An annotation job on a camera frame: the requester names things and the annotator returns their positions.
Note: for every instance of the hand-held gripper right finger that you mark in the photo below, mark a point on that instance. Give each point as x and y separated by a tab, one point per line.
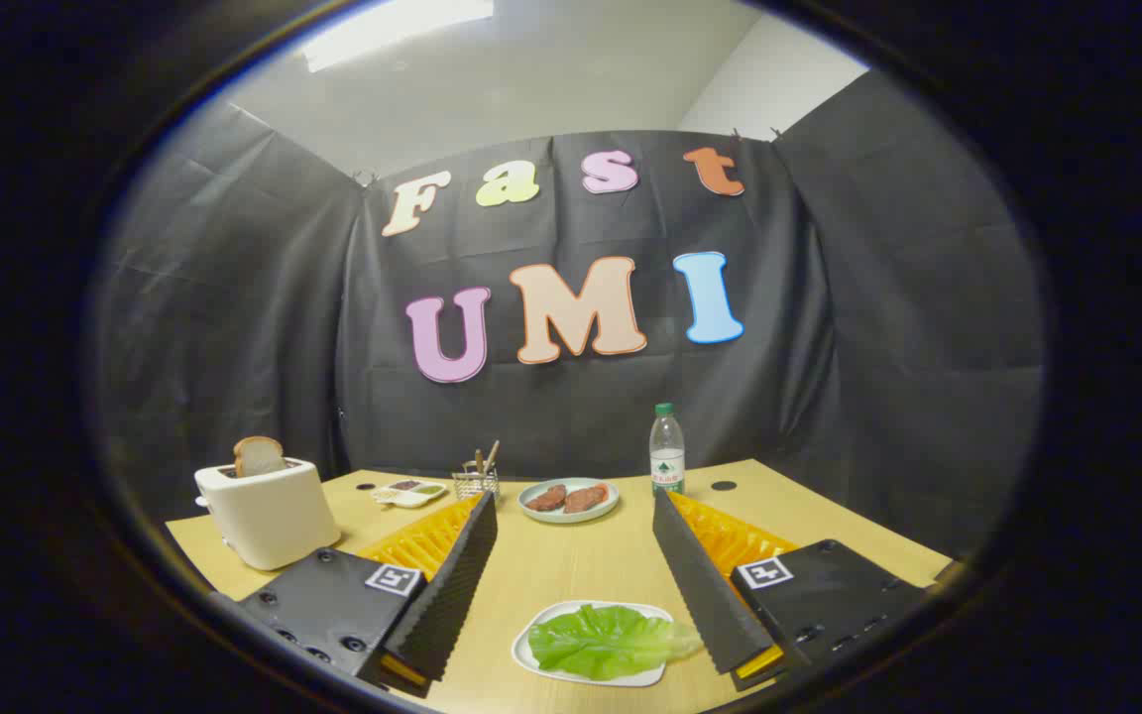
695	580

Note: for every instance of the white rounded square plate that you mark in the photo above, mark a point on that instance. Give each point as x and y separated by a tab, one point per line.
523	650

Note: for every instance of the wooden sticks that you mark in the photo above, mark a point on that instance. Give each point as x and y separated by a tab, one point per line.
490	456

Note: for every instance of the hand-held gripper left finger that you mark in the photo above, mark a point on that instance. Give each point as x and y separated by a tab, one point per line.
457	580

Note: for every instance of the brown meat patty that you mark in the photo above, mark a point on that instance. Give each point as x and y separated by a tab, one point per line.
586	498
546	498

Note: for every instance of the pale blue round plate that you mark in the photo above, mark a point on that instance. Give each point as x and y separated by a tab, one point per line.
569	516

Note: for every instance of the black backdrop cloth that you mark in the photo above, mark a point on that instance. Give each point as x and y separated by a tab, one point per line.
264	317

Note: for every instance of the small white sauce dish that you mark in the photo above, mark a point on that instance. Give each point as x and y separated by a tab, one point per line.
410	493

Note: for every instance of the white toaster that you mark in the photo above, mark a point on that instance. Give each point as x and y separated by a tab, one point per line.
269	516

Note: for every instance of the green lettuce leaf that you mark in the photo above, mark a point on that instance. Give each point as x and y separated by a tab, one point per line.
601	643

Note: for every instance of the ceiling light panel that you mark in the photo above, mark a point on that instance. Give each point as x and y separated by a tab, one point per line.
393	25

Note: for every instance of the clear water bottle green cap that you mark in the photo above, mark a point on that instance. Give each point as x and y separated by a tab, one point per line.
667	451

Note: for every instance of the bread slice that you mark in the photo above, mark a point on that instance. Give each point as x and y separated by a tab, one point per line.
259	456

